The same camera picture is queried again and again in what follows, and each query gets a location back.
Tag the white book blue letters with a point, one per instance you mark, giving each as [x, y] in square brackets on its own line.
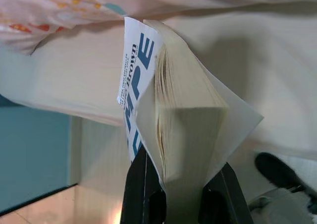
[193, 125]

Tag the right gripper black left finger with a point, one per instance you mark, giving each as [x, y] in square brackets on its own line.
[138, 196]

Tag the cream sheeted mattress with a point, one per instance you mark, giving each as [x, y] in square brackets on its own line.
[260, 72]

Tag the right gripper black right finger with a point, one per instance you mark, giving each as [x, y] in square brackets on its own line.
[223, 201]

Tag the pink patterned pillow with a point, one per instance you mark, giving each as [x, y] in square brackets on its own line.
[37, 11]

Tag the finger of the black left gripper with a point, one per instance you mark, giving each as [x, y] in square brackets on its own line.
[275, 169]

